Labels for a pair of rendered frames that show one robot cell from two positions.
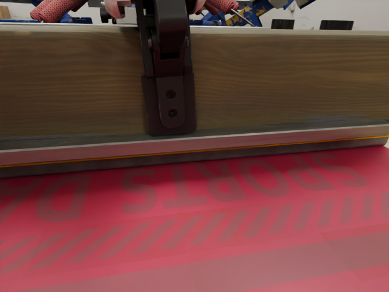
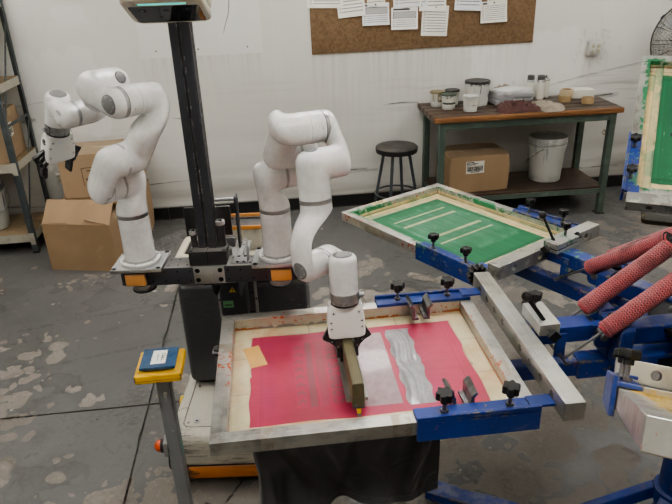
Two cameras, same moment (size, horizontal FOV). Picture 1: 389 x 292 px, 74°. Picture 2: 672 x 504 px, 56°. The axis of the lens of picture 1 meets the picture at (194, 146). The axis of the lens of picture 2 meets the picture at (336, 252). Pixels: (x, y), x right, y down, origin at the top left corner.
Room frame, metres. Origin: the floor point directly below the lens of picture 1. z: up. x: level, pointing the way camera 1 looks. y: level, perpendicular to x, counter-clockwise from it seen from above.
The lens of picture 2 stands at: (0.33, -1.42, 1.98)
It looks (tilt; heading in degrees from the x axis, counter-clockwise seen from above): 25 degrees down; 97
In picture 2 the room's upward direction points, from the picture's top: 2 degrees counter-clockwise
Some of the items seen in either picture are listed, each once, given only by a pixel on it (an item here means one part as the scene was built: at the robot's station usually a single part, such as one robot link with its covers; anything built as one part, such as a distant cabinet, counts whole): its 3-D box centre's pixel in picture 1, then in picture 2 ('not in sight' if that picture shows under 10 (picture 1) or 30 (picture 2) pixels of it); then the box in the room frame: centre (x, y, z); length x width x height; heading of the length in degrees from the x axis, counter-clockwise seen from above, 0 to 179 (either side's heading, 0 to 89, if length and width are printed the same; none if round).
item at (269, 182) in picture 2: not in sight; (275, 184); (-0.06, 0.37, 1.37); 0.13 x 0.10 x 0.16; 32
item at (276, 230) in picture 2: not in sight; (277, 230); (-0.07, 0.38, 1.21); 0.16 x 0.13 x 0.15; 96
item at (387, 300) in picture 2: not in sight; (422, 304); (0.39, 0.35, 0.97); 0.30 x 0.05 x 0.07; 12
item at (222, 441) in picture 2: not in sight; (360, 362); (0.21, 0.03, 0.97); 0.79 x 0.58 x 0.04; 12
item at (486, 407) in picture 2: not in sight; (476, 417); (0.51, -0.19, 0.97); 0.30 x 0.05 x 0.07; 12
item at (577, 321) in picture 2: not in sight; (558, 329); (0.76, 0.15, 1.02); 0.17 x 0.06 x 0.05; 12
